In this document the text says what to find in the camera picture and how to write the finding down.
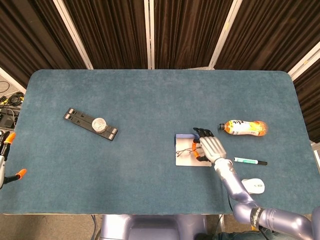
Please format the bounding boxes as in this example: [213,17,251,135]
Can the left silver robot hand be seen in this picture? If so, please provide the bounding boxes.
[0,132,28,190]

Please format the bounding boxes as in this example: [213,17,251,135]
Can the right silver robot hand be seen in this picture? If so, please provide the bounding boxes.
[191,127,228,163]

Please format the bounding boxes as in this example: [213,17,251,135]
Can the blue box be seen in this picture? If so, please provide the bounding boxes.
[174,133,213,167]

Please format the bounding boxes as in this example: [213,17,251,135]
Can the thin metal eyeglasses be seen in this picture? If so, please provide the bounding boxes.
[176,147,201,158]

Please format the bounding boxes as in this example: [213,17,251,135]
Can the orange drink plastic bottle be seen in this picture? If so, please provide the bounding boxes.
[218,119,269,138]

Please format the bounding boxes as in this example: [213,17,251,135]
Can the white green marker pen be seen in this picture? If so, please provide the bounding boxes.
[233,157,268,166]

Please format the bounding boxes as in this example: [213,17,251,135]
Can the black floor power box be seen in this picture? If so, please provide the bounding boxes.
[0,106,20,130]

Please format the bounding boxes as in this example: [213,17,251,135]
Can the white computer mouse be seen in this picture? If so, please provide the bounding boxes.
[241,178,265,194]

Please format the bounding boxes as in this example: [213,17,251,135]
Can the blue velvet table cloth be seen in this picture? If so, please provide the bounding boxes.
[0,69,320,215]

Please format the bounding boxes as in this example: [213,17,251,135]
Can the black folding stand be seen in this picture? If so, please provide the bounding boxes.
[63,107,119,142]

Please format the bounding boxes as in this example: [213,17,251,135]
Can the silver robot torso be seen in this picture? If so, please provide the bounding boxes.
[99,213,208,240]

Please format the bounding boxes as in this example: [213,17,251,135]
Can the clear jar of clips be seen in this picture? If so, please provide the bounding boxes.
[91,117,108,133]

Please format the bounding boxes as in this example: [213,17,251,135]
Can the dark brown curtain panel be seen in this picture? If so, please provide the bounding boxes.
[216,0,320,73]
[292,58,320,143]
[0,0,88,87]
[63,0,149,70]
[152,0,235,70]

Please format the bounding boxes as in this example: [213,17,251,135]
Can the black yellow floor cables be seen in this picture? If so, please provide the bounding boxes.
[0,91,25,106]

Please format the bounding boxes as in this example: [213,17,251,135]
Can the white partition frame post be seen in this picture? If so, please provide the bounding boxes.
[208,0,243,70]
[52,0,94,70]
[143,0,156,70]
[0,66,27,95]
[287,41,320,81]

